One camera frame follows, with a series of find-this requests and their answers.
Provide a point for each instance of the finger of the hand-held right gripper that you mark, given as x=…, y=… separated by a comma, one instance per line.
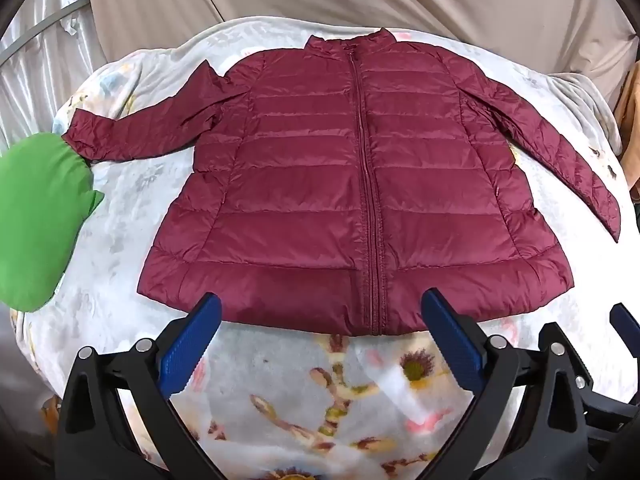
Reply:
x=607, y=400
x=625, y=319

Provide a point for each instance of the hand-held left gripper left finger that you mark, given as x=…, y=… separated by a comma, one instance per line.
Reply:
x=187, y=347

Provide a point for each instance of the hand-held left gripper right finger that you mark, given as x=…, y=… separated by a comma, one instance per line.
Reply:
x=452, y=340

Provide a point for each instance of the maroon puffer jacket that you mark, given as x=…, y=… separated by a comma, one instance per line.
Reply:
x=350, y=185

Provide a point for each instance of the floral fleece blanket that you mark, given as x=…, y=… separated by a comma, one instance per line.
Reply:
x=300, y=400

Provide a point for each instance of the green cloth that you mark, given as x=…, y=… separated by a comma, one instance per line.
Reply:
x=42, y=220

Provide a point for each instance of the orange cloth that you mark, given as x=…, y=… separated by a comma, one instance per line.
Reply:
x=631, y=95

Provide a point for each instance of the white curtain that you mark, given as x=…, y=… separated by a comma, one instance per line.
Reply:
x=40, y=60

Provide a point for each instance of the grey metal rod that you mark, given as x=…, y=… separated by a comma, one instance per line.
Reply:
x=35, y=30

